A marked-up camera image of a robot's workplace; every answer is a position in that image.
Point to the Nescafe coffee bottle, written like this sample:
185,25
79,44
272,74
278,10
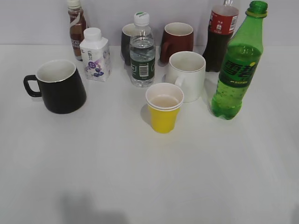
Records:
77,26

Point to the yellow paper cup stack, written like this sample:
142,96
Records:
164,101

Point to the white mug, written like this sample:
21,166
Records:
186,69

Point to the clear water bottle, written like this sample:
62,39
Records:
142,51

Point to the black mug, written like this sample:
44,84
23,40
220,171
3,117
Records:
59,84

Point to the white blueberry milk carton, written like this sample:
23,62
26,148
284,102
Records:
95,55

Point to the green Sprite bottle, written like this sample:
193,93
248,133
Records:
241,59

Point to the cola bottle red label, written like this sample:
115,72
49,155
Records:
221,27

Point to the dark grey mug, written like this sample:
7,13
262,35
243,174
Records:
127,32

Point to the dark red mug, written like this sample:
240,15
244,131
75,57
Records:
177,36

